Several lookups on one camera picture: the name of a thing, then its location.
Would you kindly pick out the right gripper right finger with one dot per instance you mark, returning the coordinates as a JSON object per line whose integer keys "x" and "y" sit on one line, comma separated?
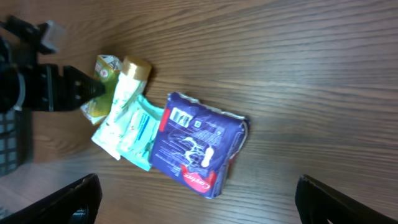
{"x": 318, "y": 203}

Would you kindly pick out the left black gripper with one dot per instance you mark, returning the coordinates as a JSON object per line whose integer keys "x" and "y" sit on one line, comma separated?
{"x": 41, "y": 88}

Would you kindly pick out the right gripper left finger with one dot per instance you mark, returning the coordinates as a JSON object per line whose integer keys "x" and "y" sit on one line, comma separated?
{"x": 78, "y": 202}

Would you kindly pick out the white tube with gold cap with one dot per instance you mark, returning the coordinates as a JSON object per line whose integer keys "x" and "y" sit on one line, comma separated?
{"x": 132, "y": 81}

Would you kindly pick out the teal wet wipes pack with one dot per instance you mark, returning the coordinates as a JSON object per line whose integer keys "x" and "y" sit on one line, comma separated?
{"x": 138, "y": 139}

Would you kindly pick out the purple sanitary pad pack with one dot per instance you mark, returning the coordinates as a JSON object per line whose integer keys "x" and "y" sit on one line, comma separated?
{"x": 196, "y": 144}

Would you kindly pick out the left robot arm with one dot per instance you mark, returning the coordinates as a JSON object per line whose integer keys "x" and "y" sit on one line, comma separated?
{"x": 13, "y": 57}

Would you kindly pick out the grey plastic shopping basket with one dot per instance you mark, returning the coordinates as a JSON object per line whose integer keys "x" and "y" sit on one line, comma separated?
{"x": 16, "y": 140}

